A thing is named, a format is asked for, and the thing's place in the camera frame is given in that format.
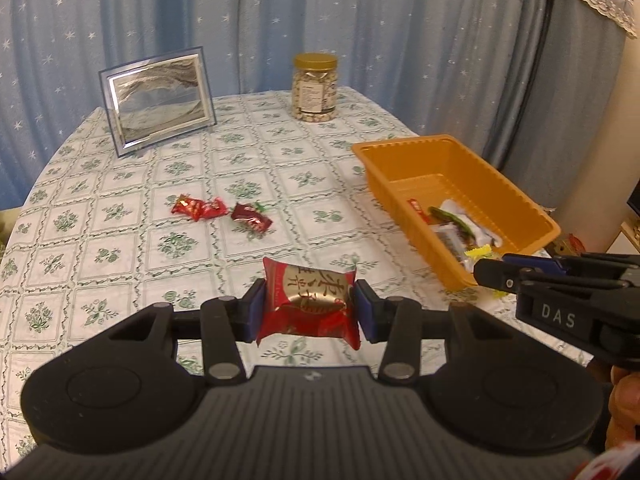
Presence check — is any yellow candy packet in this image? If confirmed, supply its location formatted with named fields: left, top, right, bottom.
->
left=463, top=244, right=502, bottom=273

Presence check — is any green white snack packet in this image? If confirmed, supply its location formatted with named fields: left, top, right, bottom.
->
left=428, top=198, right=503, bottom=248

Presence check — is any large red snack packet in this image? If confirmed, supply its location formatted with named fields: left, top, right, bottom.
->
left=257, top=257, right=360, bottom=350

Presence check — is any red white snack packet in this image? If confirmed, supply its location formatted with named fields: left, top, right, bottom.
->
left=408, top=198, right=432, bottom=224

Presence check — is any dark red green candy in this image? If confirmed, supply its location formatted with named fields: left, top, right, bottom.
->
left=231, top=203, right=272, bottom=234

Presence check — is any small red candy packet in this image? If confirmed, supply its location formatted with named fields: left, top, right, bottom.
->
left=203, top=197, right=228, bottom=219

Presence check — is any black sesame snack packet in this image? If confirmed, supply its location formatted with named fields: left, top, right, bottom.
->
left=431, top=224, right=471, bottom=266

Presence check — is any person right hand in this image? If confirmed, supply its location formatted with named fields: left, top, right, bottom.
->
left=605, top=366, right=640, bottom=450

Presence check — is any small yellow white cabinet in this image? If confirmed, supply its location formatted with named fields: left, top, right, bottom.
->
left=606, top=220, right=639, bottom=256

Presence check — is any orange plastic tray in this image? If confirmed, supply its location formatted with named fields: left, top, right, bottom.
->
left=352, top=134, right=561, bottom=290

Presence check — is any long red candy packet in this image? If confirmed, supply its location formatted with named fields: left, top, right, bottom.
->
left=171, top=194, right=210, bottom=221

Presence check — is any green floral tablecloth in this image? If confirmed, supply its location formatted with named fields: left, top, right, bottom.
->
left=0, top=84, right=594, bottom=461

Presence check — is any grey blue lace curtain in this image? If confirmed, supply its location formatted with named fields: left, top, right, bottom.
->
left=482, top=0, right=636, bottom=208

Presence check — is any blue star curtain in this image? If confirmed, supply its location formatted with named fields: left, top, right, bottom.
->
left=1, top=0, right=546, bottom=208

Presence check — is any clear nut jar gold lid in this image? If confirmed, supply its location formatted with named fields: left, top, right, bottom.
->
left=292, top=52, right=337, bottom=124

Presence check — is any sand art picture frame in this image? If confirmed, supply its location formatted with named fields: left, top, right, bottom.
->
left=99, top=47, right=217, bottom=158

